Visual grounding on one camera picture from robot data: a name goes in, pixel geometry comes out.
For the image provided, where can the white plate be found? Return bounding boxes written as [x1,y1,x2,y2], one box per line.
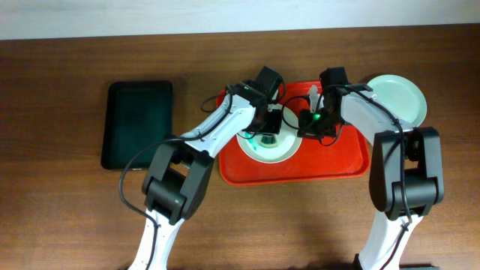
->
[236,104,302,164]

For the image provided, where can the green yellow sponge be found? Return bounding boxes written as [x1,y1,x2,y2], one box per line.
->
[259,134,278,149]

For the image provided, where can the pale green plate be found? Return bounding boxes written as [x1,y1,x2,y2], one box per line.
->
[367,74,428,127]

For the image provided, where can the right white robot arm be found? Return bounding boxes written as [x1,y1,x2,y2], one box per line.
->
[297,67,444,270]

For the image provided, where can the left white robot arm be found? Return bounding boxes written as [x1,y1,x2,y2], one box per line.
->
[127,67,286,269]

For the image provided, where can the red serving tray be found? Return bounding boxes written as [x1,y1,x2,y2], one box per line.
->
[217,79,371,187]

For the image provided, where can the black water tray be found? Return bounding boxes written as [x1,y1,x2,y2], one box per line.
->
[100,80,173,170]

